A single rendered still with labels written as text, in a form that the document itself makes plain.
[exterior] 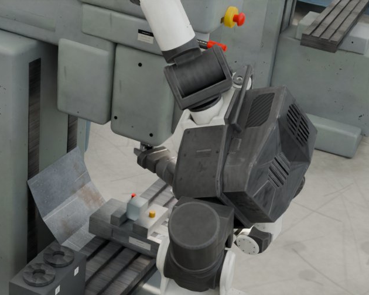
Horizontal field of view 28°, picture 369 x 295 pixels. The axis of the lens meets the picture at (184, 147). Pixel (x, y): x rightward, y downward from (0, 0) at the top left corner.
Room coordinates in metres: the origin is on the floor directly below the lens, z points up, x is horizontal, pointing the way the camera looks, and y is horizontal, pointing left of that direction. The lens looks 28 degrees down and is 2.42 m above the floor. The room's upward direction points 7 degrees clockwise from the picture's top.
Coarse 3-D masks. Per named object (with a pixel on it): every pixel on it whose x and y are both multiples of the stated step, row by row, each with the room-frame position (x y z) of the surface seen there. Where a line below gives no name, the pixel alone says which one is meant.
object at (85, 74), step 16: (64, 48) 2.14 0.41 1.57; (80, 48) 2.12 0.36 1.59; (96, 48) 2.11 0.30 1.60; (64, 64) 2.14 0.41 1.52; (80, 64) 2.12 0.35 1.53; (96, 64) 2.10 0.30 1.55; (112, 64) 2.11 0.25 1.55; (64, 80) 2.14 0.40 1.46; (80, 80) 2.12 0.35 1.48; (96, 80) 2.10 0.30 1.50; (112, 80) 2.12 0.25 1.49; (64, 96) 2.14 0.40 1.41; (80, 96) 2.12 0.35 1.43; (96, 96) 2.10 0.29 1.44; (64, 112) 2.15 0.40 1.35; (80, 112) 2.12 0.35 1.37; (96, 112) 2.09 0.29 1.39
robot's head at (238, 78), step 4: (240, 68) 1.84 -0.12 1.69; (244, 68) 1.84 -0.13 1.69; (236, 72) 1.83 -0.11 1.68; (240, 72) 1.83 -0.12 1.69; (244, 72) 1.83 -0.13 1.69; (252, 72) 1.84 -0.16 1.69; (236, 76) 1.82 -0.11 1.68; (240, 76) 1.82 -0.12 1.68; (244, 76) 1.82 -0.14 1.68; (252, 76) 1.85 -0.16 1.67; (236, 80) 1.81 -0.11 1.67; (240, 80) 1.83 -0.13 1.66; (252, 80) 1.86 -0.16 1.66; (236, 84) 1.81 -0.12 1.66; (240, 84) 1.80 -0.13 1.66; (248, 84) 1.81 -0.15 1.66; (252, 84) 1.87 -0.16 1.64; (232, 88) 1.80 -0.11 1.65; (236, 88) 1.80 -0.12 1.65; (252, 88) 1.88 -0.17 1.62
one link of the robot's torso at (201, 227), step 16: (176, 208) 1.34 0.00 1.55; (192, 208) 1.34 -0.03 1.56; (208, 208) 1.34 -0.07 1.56; (224, 208) 1.43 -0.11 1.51; (176, 224) 1.31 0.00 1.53; (192, 224) 1.31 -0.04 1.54; (208, 224) 1.31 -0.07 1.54; (224, 224) 1.36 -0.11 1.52; (176, 240) 1.28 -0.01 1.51; (192, 240) 1.28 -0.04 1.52; (208, 240) 1.28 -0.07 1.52; (224, 240) 1.35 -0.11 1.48; (176, 256) 1.32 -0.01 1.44; (192, 256) 1.28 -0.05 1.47; (208, 256) 1.30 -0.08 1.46; (192, 272) 1.33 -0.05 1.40
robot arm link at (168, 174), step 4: (176, 160) 2.04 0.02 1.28; (168, 164) 1.99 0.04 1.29; (172, 164) 1.99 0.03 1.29; (168, 168) 1.99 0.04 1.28; (172, 168) 1.98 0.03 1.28; (168, 172) 2.00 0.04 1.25; (172, 172) 1.97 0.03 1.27; (164, 176) 2.01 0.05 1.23; (168, 176) 2.00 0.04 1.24; (172, 176) 2.00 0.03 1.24; (168, 180) 2.00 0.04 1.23; (172, 180) 2.00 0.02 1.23; (172, 192) 1.94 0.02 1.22
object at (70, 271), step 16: (48, 256) 1.69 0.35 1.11; (64, 256) 1.70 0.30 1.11; (80, 256) 1.73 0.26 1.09; (32, 272) 1.62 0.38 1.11; (48, 272) 1.62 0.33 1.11; (64, 272) 1.65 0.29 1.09; (80, 272) 1.71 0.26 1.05; (16, 288) 1.57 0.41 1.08; (32, 288) 1.56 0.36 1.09; (48, 288) 1.57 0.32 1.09; (64, 288) 1.63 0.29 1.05; (80, 288) 1.72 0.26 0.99
